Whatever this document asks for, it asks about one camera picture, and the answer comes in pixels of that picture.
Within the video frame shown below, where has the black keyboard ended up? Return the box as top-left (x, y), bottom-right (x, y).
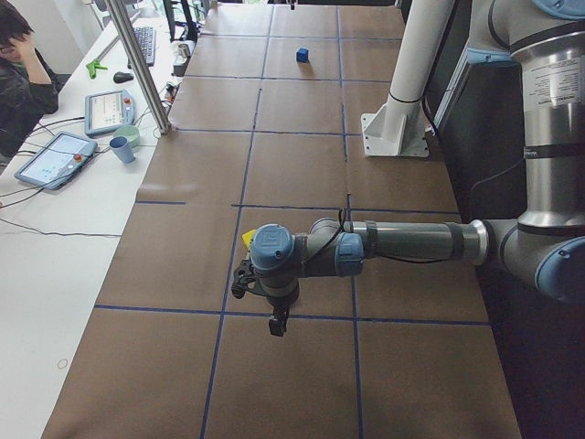
top-left (133, 27), bottom-right (156, 67)

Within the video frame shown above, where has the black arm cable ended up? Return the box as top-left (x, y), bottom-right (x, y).
top-left (301, 208), bottom-right (463, 275)

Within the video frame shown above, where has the yellow cube block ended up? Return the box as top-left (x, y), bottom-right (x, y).
top-left (241, 229), bottom-right (256, 251)

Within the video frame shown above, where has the teach pendant tablet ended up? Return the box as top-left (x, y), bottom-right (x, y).
top-left (14, 132), bottom-right (98, 190)
top-left (84, 90), bottom-right (135, 138)

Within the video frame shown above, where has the aluminium frame profile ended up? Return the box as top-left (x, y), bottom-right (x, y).
top-left (105, 0), bottom-right (171, 134)

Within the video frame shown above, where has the green plastic clamp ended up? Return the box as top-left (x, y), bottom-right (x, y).
top-left (86, 59), bottom-right (108, 80)

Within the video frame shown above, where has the metal cup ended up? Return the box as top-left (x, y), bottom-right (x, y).
top-left (177, 43), bottom-right (192, 59)

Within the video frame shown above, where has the blue plastic cup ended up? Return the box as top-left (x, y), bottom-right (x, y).
top-left (109, 136), bottom-right (135, 164)

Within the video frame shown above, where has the black computer mouse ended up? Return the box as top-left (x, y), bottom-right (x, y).
top-left (112, 71), bottom-right (133, 84)

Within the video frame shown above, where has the blue cube block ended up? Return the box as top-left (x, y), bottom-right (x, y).
top-left (295, 48), bottom-right (310, 63)

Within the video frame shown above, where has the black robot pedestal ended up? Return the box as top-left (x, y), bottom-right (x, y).
top-left (440, 66), bottom-right (584, 438)

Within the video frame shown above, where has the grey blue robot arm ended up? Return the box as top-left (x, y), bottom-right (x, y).
top-left (231, 1), bottom-right (584, 337)

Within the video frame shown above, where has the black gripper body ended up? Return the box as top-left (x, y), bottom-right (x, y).
top-left (233, 259), bottom-right (293, 307)

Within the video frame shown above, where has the far teach pendant tablet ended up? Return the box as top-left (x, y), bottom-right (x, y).
top-left (84, 90), bottom-right (135, 138)

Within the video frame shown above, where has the white mounting post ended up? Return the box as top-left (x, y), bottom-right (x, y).
top-left (361, 0), bottom-right (455, 157)

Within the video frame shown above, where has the seated person dark jacket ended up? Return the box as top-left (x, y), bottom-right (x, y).
top-left (1, 1), bottom-right (59, 164)

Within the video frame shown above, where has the near teach pendant tablet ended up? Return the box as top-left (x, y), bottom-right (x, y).
top-left (14, 132), bottom-right (98, 190)

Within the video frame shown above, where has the green tape roll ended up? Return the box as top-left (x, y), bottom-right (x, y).
top-left (113, 124), bottom-right (140, 148)

